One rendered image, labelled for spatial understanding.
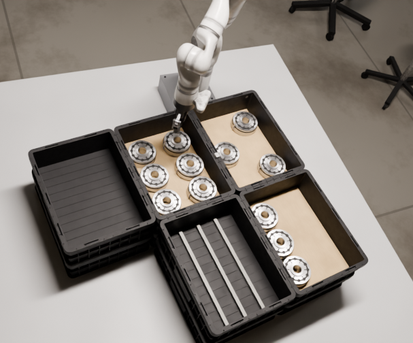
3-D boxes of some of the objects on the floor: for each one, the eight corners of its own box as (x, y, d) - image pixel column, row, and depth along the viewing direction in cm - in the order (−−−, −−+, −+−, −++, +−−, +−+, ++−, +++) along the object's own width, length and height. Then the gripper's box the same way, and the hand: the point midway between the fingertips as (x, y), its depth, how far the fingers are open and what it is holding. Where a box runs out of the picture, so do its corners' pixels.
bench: (-42, 185, 256) (-82, 93, 198) (240, 128, 310) (273, 43, 252) (14, 550, 183) (-23, 572, 125) (370, 393, 237) (458, 358, 179)
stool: (444, 109, 353) (502, 45, 303) (388, 121, 337) (440, 55, 287) (406, 58, 377) (454, -10, 327) (352, 66, 361) (394, -4, 310)
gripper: (182, 76, 168) (175, 107, 181) (167, 107, 159) (161, 138, 172) (203, 84, 167) (195, 115, 181) (189, 116, 159) (182, 145, 172)
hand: (179, 123), depth 175 cm, fingers open, 5 cm apart
